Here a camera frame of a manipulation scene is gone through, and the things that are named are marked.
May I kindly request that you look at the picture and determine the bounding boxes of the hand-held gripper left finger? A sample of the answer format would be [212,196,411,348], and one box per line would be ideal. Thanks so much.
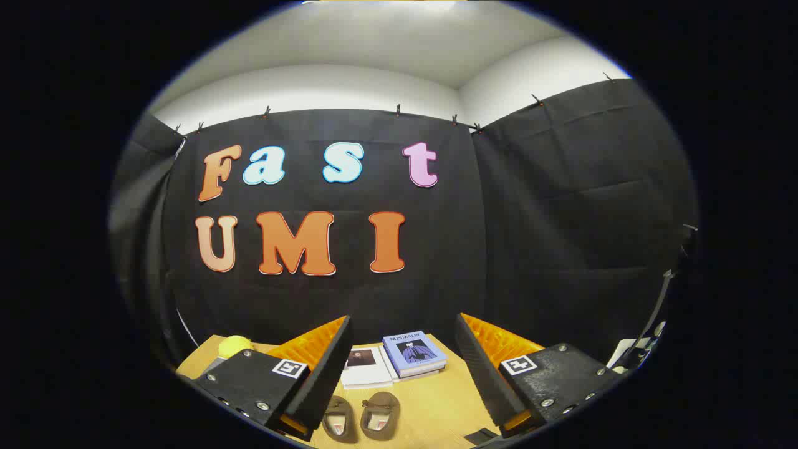
[186,315,355,443]

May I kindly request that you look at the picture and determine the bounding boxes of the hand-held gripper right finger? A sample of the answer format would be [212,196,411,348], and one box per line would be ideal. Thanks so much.
[454,312,625,440]

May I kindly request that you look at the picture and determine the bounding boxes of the brown suede shoe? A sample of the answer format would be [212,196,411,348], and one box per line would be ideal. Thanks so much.
[322,395,360,444]
[360,391,401,442]

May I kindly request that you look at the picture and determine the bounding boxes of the white book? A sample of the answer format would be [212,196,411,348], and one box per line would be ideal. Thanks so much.
[341,347,395,390]

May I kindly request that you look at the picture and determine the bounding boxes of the thick blue book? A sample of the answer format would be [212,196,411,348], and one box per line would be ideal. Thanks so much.
[382,331,448,374]

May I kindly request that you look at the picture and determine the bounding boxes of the yellow plush ball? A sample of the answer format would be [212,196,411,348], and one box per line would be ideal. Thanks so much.
[217,335,255,359]

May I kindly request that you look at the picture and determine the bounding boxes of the black backdrop cloth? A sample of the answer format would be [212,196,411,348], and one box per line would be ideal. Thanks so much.
[109,78,699,369]

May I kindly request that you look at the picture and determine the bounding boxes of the white paper sheet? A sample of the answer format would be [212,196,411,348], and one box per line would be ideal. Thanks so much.
[608,321,666,370]

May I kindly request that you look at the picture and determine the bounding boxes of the row of black clips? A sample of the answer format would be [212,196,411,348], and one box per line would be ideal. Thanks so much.
[173,72,616,136]

